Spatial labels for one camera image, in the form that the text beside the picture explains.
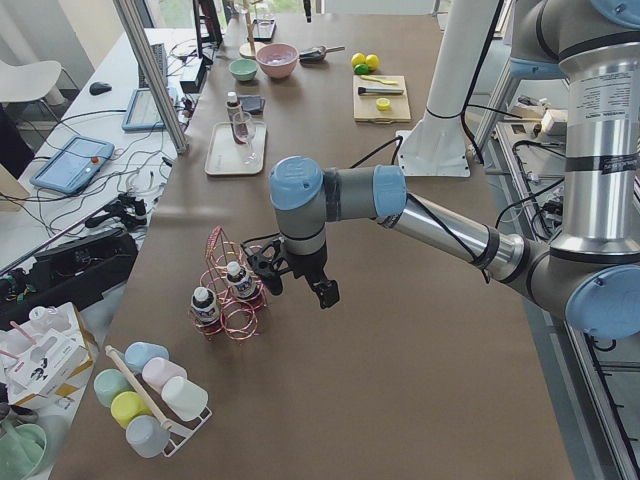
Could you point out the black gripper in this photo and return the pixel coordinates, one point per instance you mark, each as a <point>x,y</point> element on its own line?
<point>308,265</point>

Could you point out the copper wire bottle basket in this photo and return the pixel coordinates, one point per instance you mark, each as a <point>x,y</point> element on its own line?
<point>238,319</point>

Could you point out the tea bottle white cap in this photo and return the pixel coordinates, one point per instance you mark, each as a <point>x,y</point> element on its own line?
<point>233,106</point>

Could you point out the white rabbit tray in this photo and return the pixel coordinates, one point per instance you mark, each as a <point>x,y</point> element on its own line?
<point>225,157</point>

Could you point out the clear wine glass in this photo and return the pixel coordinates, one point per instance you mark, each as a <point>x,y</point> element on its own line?
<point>245,130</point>

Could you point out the pink plastic cup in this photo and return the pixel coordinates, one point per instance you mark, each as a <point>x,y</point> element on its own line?
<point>158,371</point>

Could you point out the white plastic cup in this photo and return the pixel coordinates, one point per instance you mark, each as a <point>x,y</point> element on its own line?
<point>185,398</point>

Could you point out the blue teach pendant far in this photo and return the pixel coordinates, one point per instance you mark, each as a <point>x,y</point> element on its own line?
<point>141,113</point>

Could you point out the blue teach pendant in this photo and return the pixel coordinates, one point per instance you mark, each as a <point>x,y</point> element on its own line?
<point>72,167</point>
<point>141,113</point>

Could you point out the mint green bowl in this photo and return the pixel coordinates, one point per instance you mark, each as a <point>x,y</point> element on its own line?
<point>243,69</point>

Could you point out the yellow half lemon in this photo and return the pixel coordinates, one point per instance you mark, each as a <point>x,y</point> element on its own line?
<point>383,104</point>

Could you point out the steel muddler rod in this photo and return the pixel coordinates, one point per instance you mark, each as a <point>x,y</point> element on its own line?
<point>362,91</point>

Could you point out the bamboo cutting board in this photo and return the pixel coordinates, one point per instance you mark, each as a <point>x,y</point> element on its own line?
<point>364,107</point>

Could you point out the pink bowl with ice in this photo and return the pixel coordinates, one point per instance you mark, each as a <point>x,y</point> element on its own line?
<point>277,60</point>

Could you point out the white cup rack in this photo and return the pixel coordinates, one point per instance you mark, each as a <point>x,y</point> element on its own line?
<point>181,432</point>

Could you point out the yellow plastic knife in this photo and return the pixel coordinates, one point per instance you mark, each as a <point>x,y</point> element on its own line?
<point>378,80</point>

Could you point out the green plastic cup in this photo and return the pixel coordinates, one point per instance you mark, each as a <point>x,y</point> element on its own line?
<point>108,384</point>

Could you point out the steel ice scoop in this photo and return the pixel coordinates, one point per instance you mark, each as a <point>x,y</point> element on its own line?
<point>318,54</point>

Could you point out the wooden cup tree stand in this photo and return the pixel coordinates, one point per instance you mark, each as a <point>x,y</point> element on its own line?
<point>251,47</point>

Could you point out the yellow plastic cup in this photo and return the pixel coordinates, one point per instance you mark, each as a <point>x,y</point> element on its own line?
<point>127,406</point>

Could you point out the blue teach pendant near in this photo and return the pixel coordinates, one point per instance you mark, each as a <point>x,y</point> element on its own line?
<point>72,167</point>

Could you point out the yellow lemon near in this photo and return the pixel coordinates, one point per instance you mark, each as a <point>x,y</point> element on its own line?
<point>357,59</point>

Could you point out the pale blue plastic cup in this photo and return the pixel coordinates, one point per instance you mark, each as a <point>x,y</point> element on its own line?
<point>146,436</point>

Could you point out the black framed metal tray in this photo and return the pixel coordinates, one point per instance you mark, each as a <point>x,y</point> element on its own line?
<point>263,30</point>

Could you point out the black monitor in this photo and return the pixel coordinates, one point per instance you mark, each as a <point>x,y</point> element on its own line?
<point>208,30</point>

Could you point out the black computer mouse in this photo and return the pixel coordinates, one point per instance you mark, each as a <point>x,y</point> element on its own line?
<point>98,88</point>

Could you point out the white yellow cardboard box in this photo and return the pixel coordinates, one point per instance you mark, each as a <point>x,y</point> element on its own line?
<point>47,358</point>

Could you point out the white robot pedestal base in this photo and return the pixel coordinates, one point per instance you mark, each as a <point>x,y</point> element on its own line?
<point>436,145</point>

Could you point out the aluminium frame post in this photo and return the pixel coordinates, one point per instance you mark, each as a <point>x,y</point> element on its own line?
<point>141,48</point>

